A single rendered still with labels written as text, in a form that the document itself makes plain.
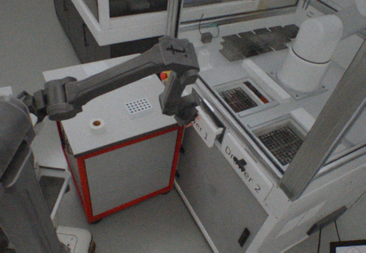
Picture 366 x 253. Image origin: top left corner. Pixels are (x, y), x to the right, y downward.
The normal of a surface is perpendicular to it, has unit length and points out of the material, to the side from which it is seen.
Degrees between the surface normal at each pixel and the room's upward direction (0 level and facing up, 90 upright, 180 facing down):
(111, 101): 0
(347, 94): 90
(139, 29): 90
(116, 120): 0
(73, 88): 47
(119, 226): 1
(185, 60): 40
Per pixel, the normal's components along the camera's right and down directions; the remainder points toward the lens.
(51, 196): 0.12, -0.71
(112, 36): 0.48, 0.66
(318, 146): -0.87, 0.26
